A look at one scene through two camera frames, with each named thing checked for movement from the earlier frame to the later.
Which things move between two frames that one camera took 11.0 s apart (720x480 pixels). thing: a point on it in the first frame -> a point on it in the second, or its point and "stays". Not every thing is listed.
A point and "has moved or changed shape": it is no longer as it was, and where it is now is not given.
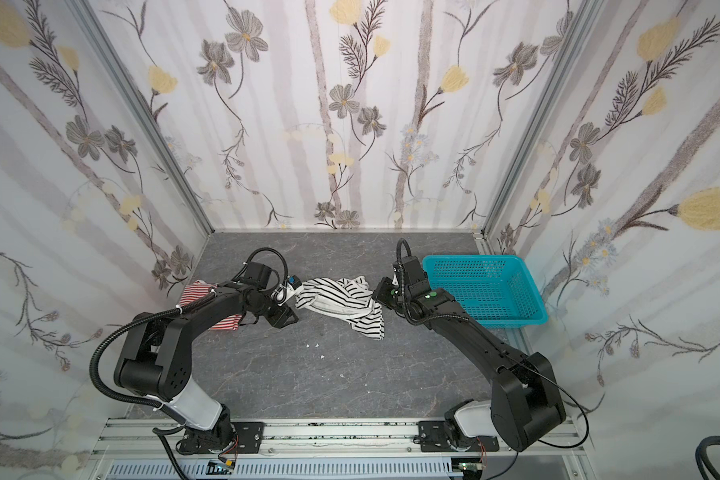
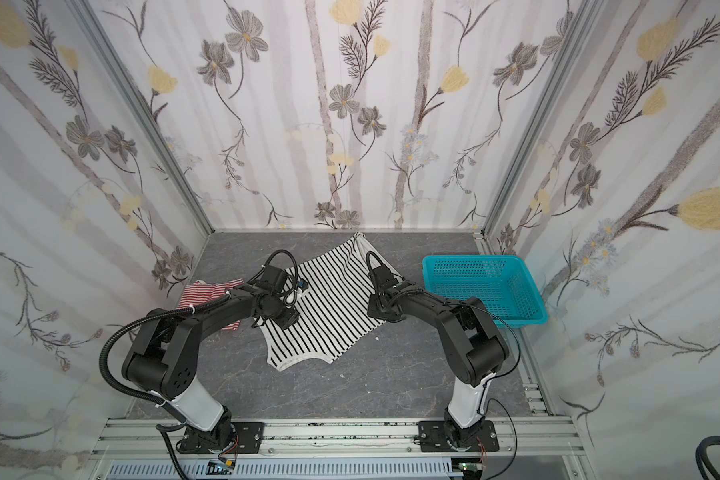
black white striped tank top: [349, 299] has moved or changed shape
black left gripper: [281, 312] stays
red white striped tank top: [199, 288] stays
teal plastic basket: [493, 290] stays
